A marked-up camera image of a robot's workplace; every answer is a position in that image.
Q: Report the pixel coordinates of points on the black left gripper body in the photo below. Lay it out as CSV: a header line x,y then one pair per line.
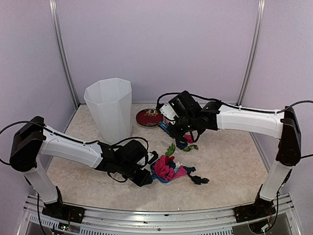
x,y
138,179

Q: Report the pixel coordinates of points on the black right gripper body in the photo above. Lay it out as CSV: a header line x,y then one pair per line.
x,y
187,126

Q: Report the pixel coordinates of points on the blue dustpan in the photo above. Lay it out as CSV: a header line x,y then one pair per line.
x,y
162,172

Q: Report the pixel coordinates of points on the blue hand brush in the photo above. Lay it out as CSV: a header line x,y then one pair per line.
x,y
164,127

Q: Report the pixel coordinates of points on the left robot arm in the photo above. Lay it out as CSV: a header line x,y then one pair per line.
x,y
129,158

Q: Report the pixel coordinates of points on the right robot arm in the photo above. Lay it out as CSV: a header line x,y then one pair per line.
x,y
185,115

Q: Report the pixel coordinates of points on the green paper scrap right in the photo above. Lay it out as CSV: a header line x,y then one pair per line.
x,y
190,148

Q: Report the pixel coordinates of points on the red floral plate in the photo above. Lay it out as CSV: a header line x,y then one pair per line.
x,y
149,118

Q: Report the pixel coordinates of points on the black paper scrap curved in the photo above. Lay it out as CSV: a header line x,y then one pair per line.
x,y
198,180

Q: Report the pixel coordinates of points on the white plastic trash bin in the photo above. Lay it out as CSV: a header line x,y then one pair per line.
x,y
110,102

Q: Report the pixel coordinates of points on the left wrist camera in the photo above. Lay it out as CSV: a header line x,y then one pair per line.
x,y
152,157

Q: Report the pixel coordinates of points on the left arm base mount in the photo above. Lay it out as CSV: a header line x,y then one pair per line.
x,y
63,211

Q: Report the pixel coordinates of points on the right aluminium corner post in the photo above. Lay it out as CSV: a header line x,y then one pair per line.
x,y
253,51

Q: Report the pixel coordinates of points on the aluminium corner post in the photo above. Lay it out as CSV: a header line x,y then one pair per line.
x,y
62,52
253,51

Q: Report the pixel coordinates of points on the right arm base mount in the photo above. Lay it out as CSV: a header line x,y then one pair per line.
x,y
258,209

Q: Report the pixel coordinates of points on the aluminium front rail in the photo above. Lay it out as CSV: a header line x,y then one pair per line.
x,y
98,221

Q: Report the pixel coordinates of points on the left aluminium corner post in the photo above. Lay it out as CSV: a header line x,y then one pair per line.
x,y
62,52

